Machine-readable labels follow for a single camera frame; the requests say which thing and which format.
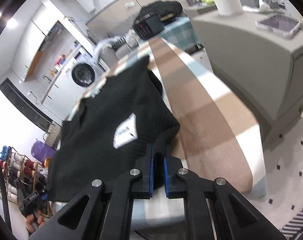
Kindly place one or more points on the person's left hand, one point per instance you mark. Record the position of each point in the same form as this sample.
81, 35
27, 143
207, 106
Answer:
33, 222

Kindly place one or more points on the checkered bed blanket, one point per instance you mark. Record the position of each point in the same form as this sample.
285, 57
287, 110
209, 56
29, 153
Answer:
218, 137

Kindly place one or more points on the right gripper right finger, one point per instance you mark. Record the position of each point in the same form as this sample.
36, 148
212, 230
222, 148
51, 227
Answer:
214, 209

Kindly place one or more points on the purple bag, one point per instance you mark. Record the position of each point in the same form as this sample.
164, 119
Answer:
41, 151

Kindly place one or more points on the black jacket on sofa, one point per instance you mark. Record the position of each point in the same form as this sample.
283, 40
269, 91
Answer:
161, 9

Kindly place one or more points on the black knit sweater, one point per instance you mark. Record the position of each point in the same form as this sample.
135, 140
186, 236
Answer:
110, 131

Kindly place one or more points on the grey desk cabinet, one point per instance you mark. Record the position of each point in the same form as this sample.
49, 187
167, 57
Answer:
264, 70

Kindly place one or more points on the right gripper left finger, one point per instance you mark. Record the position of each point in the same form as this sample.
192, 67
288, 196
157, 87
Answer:
102, 210

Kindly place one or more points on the black digital safe box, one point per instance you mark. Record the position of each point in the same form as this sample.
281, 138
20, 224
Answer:
148, 26

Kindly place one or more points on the white washing machine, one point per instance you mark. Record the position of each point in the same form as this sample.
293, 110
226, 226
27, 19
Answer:
82, 71

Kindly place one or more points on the wooden shoe rack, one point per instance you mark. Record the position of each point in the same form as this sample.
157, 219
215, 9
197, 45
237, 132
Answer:
20, 171

